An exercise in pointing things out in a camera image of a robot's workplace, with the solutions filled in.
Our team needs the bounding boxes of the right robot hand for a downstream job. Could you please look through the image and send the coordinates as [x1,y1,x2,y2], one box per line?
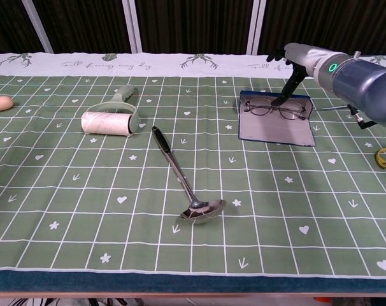
[266,43,327,109]

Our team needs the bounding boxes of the black-framed eyeglasses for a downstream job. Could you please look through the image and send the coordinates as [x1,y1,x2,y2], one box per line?
[243,97,308,121]

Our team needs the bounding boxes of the blue glasses case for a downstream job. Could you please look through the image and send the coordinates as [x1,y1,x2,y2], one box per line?
[238,90,317,147]

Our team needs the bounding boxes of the green lint roller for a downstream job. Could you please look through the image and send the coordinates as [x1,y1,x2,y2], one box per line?
[80,84,140,138]

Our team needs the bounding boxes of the green grid tablecloth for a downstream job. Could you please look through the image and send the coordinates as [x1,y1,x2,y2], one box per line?
[0,52,386,293]

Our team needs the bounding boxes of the small wooden mallet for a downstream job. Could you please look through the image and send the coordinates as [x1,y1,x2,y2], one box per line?
[0,96,15,112]

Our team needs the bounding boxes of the white partition post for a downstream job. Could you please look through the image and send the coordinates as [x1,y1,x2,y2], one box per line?
[121,0,143,54]
[20,0,55,54]
[245,0,267,55]

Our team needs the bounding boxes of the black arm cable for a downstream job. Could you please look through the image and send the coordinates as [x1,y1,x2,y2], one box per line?
[347,103,378,130]

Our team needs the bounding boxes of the yellow braided rope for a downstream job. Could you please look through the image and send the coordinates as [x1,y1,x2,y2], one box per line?
[375,142,386,169]

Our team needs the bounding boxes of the steel ladle black handle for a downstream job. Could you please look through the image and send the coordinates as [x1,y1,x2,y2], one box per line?
[151,126,228,225]

